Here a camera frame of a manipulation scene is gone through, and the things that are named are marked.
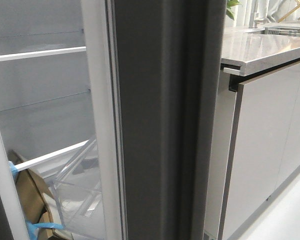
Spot clear plastic fridge drawer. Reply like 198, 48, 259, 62
51, 136, 106, 240

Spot white fridge interior body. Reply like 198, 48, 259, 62
0, 0, 126, 240

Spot lower white fridge shelf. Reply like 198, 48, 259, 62
13, 140, 88, 172

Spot white fridge shelf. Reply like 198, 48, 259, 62
0, 46, 86, 62
13, 140, 88, 172

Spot upper white fridge shelf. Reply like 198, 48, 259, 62
0, 46, 86, 62

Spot light grey cabinet front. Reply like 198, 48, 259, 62
204, 60, 300, 240

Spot grey stone countertop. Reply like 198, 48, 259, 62
221, 21, 300, 77

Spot brown cardboard box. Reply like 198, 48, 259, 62
7, 150, 73, 240

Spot chrome kitchen faucet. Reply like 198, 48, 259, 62
249, 0, 268, 28

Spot green plant leaves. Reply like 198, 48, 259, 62
225, 0, 243, 21

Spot steel sink basin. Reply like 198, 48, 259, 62
244, 22, 300, 37

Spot blue tape strip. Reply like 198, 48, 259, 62
8, 161, 64, 240

